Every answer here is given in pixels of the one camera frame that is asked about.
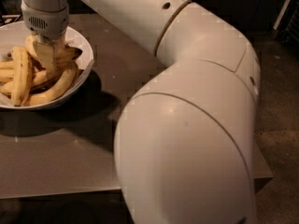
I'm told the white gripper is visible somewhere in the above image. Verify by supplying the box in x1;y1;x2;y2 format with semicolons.
21;1;69;77

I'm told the curved yellow banana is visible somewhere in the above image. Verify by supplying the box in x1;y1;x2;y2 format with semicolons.
24;35;82;63

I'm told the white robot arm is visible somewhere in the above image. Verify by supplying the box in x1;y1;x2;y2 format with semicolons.
21;0;261;224

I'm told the middle yellow banana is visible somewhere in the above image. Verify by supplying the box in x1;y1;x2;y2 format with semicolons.
0;70;54;95

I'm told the bottom yellow banana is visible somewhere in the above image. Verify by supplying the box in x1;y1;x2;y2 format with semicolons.
26;63;78;106

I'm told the long left yellow banana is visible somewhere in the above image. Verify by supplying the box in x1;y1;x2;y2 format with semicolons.
11;46;33;106

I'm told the white bowl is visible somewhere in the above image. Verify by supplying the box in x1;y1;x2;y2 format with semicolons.
0;21;94;110

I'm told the far left yellow banana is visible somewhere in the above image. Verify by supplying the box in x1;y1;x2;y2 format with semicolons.
0;61;14;83

